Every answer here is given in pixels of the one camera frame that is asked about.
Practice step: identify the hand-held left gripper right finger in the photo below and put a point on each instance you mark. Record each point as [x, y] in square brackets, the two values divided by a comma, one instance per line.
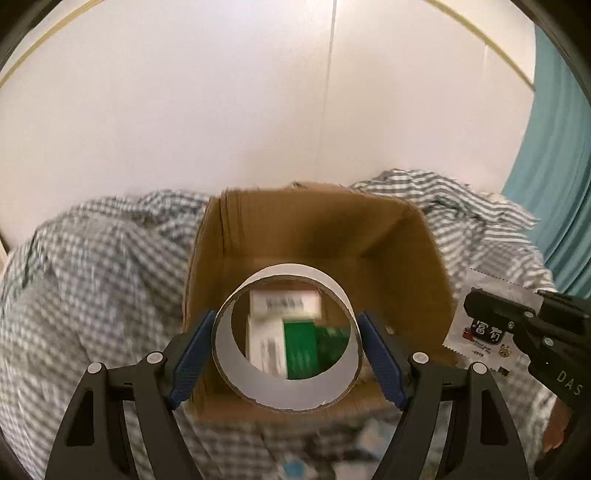
[383, 360]

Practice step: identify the white labelled box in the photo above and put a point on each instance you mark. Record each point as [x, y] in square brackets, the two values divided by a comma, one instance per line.
[284, 303]

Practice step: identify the teal curtain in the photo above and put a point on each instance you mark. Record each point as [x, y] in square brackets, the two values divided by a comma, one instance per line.
[554, 184]

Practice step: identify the person's right hand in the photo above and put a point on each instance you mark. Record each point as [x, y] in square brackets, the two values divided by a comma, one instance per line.
[556, 429]

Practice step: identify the white printed packet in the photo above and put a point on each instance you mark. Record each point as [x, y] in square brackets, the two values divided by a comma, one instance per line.
[480, 344]

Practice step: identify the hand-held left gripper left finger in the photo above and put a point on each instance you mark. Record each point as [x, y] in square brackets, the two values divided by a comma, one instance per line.
[190, 360]

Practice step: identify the green printed box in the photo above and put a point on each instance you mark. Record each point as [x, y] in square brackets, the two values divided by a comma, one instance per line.
[304, 350]

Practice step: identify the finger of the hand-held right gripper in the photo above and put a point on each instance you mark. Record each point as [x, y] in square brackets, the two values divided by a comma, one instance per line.
[565, 302]
[489, 304]

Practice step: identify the brown cardboard box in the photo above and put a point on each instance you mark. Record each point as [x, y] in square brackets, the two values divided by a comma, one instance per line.
[300, 221]

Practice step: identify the white tape roll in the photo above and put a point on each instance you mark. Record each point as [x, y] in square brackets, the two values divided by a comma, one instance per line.
[226, 353]

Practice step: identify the grey checked blanket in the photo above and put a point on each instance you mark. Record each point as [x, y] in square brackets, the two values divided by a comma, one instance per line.
[92, 277]

